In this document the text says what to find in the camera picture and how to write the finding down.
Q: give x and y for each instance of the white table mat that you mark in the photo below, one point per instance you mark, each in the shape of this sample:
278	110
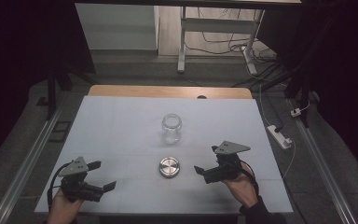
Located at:
121	130

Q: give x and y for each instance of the black floor frame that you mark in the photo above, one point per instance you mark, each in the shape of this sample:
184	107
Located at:
59	131

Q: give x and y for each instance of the person's left hand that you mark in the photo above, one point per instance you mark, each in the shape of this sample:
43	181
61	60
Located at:
62	210

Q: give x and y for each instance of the aluminium floor rail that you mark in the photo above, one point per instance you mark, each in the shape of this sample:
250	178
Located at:
323	168
28	165

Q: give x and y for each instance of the small white adapter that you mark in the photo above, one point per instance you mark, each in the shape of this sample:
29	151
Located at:
296	112

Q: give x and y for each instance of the white power strip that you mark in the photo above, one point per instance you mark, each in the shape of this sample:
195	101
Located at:
279	136

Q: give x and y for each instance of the black plug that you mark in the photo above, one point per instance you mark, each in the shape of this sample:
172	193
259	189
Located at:
279	127

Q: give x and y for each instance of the black metal stand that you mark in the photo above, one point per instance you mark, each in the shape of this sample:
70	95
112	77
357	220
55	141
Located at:
52	93
301	90

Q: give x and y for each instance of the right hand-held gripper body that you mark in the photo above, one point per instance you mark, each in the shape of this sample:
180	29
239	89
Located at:
227	169

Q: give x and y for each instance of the person's right hand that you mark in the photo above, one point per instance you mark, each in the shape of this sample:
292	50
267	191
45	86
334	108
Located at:
242	188

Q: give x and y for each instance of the wooden table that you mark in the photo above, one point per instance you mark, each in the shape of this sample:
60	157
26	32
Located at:
155	91

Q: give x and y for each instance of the white desk frame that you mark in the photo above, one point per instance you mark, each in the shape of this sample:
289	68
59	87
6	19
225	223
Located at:
217	25

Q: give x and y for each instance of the silver metal jar lid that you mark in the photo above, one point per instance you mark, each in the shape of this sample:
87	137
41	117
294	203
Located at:
169	167

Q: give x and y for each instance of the clear glass jar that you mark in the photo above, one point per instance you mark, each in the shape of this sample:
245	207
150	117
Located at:
171	129

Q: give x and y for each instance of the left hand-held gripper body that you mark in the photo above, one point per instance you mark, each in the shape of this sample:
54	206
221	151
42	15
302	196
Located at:
74	185

